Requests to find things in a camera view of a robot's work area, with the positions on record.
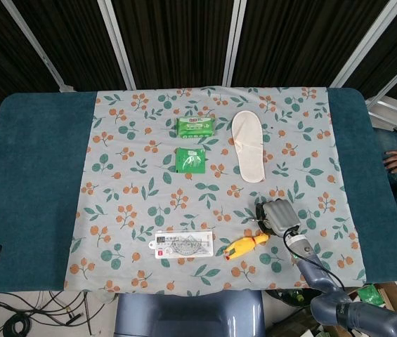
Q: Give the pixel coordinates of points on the grey black right robot hand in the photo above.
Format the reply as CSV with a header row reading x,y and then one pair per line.
x,y
282,214

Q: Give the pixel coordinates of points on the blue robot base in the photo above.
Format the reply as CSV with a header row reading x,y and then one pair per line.
x,y
191,314

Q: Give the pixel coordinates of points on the blue grey right robot arm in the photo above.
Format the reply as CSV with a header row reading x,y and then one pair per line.
x,y
328,288

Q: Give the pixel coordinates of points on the yellow rubber chicken toy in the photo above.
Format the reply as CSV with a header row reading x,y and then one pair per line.
x,y
244,244

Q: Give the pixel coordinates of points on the white disposable slipper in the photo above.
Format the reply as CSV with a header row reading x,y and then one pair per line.
x,y
248,144

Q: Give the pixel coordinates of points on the floral patterned grey cloth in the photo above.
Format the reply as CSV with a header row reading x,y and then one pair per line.
x,y
205,189

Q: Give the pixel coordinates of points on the teal plush table cover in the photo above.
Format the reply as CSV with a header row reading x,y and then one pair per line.
x,y
33,189

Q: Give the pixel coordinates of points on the ruler set in clear package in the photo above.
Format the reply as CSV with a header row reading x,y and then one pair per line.
x,y
183,243

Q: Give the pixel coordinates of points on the green foil sachet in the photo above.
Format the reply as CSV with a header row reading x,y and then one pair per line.
x,y
190,160

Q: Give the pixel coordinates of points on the green plastic bag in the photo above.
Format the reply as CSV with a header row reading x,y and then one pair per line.
x,y
369,295

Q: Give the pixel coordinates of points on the green tissue pack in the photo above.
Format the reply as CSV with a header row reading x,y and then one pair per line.
x,y
195,126

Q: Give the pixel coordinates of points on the brown cardboard box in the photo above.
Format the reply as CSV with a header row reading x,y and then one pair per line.
x,y
391,298

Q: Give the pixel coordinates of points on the aluminium partition frame post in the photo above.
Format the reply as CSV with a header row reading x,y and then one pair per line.
x,y
233,42
40,47
365,44
117,44

